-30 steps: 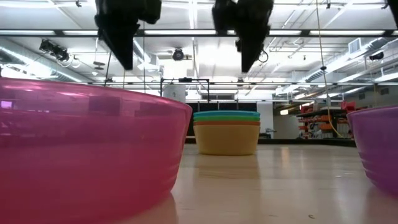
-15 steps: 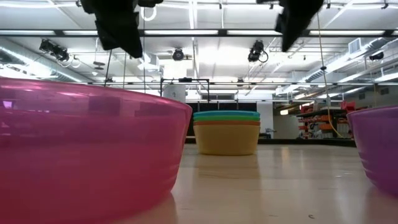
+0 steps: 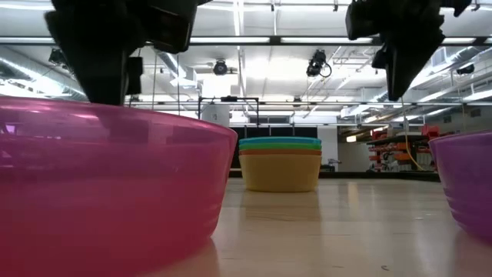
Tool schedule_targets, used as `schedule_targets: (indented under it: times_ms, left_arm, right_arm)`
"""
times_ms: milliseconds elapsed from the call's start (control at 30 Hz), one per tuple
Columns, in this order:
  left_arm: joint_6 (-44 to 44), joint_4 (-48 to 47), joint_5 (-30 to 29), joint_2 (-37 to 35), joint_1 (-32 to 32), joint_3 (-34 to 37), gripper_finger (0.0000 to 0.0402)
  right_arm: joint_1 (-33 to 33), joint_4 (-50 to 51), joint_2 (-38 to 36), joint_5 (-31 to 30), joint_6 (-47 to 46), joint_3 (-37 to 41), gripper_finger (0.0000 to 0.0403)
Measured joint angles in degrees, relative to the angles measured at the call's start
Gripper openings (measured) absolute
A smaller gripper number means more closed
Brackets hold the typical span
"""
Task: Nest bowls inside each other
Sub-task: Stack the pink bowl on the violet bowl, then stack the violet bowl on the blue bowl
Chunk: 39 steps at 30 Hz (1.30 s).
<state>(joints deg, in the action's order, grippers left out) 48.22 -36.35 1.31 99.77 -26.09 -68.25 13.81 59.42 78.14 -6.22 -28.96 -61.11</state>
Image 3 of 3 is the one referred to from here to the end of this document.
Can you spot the yellow plastic bowl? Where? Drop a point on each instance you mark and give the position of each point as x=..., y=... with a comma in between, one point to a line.
x=280, y=173

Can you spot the black overhead light bar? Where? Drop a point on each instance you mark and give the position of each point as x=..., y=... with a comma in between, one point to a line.
x=274, y=40

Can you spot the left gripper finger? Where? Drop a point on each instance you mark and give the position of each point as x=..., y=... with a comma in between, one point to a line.
x=104, y=81
x=135, y=77

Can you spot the black table edge frame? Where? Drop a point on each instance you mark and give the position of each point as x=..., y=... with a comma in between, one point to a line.
x=365, y=175

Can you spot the storage rack with orange bins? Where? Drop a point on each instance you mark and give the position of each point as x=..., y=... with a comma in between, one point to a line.
x=392, y=155

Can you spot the black ceiling camera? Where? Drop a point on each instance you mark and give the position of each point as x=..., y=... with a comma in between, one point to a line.
x=466, y=69
x=57, y=57
x=220, y=67
x=316, y=63

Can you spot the pink plastic bowl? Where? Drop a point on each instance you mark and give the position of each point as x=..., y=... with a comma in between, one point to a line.
x=115, y=211

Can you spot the white box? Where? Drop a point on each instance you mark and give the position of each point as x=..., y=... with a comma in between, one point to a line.
x=215, y=114

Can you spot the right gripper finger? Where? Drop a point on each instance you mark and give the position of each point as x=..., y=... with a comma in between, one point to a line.
x=380, y=59
x=403, y=65

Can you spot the purple plastic bowl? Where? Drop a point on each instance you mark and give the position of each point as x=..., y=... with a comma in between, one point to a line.
x=469, y=184

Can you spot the black metal frame stand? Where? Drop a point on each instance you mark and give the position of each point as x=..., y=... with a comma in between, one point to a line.
x=229, y=99

